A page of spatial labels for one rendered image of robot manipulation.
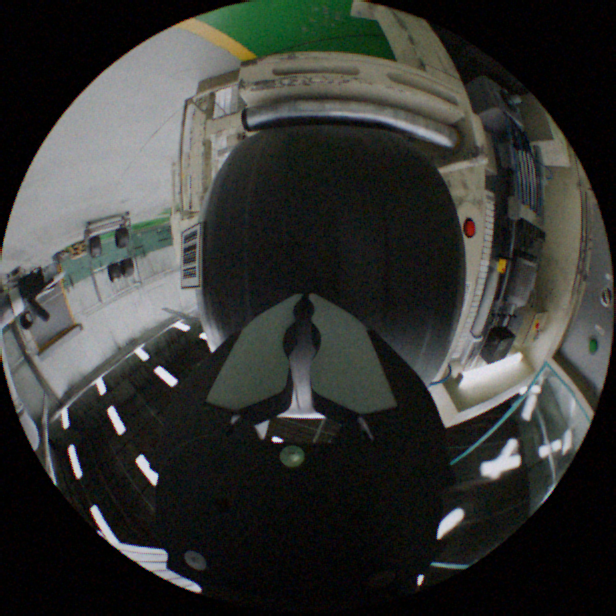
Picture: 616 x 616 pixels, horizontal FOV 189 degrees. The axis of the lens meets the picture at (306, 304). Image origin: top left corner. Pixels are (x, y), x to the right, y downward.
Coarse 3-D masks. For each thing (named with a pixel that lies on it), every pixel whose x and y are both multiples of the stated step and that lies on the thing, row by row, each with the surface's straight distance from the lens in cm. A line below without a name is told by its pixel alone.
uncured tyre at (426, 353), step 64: (320, 128) 25; (256, 192) 15; (320, 192) 15; (384, 192) 16; (448, 192) 22; (256, 256) 13; (320, 256) 13; (384, 256) 14; (448, 256) 17; (384, 320) 14; (448, 320) 18
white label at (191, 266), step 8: (200, 224) 18; (184, 232) 20; (192, 232) 19; (200, 232) 17; (184, 240) 20; (192, 240) 18; (200, 240) 17; (184, 248) 20; (192, 248) 18; (200, 248) 17; (184, 256) 19; (192, 256) 18; (200, 256) 17; (184, 264) 19; (192, 264) 18; (200, 264) 17; (184, 272) 19; (192, 272) 18; (200, 272) 17; (184, 280) 19; (192, 280) 18; (200, 280) 17; (184, 288) 19; (192, 288) 18; (200, 288) 17
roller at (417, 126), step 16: (256, 112) 31; (272, 112) 31; (288, 112) 30; (304, 112) 30; (320, 112) 30; (336, 112) 30; (352, 112) 31; (368, 112) 31; (384, 112) 32; (400, 112) 34; (256, 128) 32; (384, 128) 33; (400, 128) 33; (416, 128) 34; (432, 128) 36; (448, 128) 38; (448, 144) 38
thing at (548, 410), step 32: (544, 384) 59; (512, 416) 66; (544, 416) 61; (576, 416) 58; (480, 448) 77; (512, 448) 69; (544, 448) 64; (576, 448) 61; (480, 480) 81; (512, 480) 72; (544, 480) 67; (448, 512) 102; (480, 512) 86; (512, 512) 77; (448, 544) 109; (480, 544) 93
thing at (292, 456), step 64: (192, 448) 6; (256, 448) 5; (320, 448) 5; (384, 448) 5; (192, 512) 6; (256, 512) 5; (320, 512) 5; (384, 512) 5; (192, 576) 7; (256, 576) 6; (320, 576) 5; (384, 576) 6
